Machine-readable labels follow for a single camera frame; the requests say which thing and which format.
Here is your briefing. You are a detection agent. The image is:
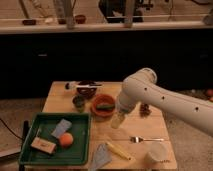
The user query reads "white handled brush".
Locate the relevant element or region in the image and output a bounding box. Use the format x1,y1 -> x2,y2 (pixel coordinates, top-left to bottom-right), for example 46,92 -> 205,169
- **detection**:
65,82 -> 102,90

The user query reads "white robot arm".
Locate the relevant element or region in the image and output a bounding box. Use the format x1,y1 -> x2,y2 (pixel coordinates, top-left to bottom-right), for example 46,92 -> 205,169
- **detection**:
111,68 -> 213,137

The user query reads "orange bowl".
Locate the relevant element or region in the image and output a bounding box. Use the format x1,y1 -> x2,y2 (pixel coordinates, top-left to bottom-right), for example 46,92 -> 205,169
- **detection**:
91,94 -> 115,117

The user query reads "green cucumber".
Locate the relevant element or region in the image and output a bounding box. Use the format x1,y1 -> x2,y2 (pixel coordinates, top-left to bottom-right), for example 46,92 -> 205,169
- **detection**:
96,104 -> 115,110

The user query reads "silver fork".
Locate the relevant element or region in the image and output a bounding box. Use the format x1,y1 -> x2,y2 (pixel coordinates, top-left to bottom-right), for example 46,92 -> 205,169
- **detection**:
130,136 -> 164,143

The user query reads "brown pine cone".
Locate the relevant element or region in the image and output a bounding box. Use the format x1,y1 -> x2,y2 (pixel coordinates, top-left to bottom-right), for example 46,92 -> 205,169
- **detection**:
140,103 -> 151,117

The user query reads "yellow banana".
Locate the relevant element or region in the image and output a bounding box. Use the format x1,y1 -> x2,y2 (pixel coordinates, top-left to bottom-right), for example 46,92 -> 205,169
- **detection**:
106,142 -> 131,160

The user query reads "dark brown bowl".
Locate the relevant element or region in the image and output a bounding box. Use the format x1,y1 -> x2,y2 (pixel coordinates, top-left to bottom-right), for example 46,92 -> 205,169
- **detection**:
77,80 -> 97,99

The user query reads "grey blue cloth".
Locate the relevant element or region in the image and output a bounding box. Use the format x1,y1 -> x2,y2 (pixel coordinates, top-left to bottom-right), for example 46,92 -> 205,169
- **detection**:
89,143 -> 112,171

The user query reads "small dark green cup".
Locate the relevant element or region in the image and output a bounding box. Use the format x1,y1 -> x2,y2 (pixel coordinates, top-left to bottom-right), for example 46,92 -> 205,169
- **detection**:
72,96 -> 85,112

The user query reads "grey sponge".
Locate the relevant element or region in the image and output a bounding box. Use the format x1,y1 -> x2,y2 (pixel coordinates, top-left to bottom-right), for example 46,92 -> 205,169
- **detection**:
51,119 -> 72,138

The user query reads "orange fruit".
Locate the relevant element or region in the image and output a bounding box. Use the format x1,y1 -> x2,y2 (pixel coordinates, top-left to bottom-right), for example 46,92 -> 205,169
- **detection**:
59,133 -> 74,148

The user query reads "green plastic tray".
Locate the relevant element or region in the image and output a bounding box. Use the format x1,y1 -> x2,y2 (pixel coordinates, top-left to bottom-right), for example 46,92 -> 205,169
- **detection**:
19,113 -> 91,166

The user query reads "wooden block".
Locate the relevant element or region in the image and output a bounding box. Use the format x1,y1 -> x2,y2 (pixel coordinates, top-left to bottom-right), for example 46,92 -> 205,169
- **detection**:
31,137 -> 56,154

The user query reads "red bowl on shelf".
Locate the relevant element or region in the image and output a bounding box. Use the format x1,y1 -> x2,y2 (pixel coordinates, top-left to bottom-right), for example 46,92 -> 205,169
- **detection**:
75,15 -> 86,24

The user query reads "dark red dish on shelf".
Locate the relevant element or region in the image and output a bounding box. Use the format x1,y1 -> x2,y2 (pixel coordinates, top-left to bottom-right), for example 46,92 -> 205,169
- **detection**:
22,19 -> 36,26

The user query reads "black cable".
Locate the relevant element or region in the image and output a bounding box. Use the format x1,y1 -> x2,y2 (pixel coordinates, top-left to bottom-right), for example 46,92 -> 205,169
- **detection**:
0,118 -> 24,141

